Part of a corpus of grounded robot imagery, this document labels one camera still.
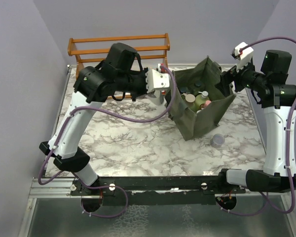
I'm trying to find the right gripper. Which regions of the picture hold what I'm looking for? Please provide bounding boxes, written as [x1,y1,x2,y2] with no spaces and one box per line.
[216,55,268,96]

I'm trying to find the silver foil pouch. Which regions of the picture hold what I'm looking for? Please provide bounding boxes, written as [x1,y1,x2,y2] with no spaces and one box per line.
[146,90,164,106]

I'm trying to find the green canvas bag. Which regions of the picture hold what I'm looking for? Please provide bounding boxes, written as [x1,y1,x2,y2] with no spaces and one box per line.
[168,57,236,141]

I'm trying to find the pink orange bottle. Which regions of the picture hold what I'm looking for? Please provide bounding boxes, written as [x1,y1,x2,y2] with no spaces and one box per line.
[203,100,211,108]

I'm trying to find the clear square bottle black cap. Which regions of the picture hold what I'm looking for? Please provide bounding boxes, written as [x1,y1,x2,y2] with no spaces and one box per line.
[194,82,203,89]

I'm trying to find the green lotion bottle white cap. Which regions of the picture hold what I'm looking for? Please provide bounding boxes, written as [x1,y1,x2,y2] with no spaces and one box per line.
[194,91,209,110]

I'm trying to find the green bottle beige cap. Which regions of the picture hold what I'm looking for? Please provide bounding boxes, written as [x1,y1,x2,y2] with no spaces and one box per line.
[185,94,196,112]

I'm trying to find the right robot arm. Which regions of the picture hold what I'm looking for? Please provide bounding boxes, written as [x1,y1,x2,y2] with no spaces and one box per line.
[216,47,296,193]

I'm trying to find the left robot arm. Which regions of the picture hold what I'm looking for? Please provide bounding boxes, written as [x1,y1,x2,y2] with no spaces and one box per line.
[39,42,148,195]

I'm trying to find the orange wooden shelf rack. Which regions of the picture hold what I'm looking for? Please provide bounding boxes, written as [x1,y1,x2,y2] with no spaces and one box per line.
[67,33,171,101]

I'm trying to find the small purple jar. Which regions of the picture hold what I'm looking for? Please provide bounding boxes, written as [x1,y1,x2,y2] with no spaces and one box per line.
[210,134,225,148]

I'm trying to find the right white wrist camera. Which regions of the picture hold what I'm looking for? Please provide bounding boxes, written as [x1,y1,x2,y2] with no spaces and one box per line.
[231,42,254,72]

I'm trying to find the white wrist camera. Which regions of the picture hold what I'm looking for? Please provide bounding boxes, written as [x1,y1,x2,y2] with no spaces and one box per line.
[231,42,254,72]
[146,69,171,93]

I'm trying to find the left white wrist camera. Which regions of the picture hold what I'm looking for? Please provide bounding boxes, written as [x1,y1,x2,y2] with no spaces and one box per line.
[146,69,171,93]

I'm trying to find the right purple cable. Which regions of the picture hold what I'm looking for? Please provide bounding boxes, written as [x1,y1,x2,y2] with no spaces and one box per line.
[217,36,296,216]

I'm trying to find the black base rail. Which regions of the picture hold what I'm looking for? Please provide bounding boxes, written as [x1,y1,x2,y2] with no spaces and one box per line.
[71,175,245,206]

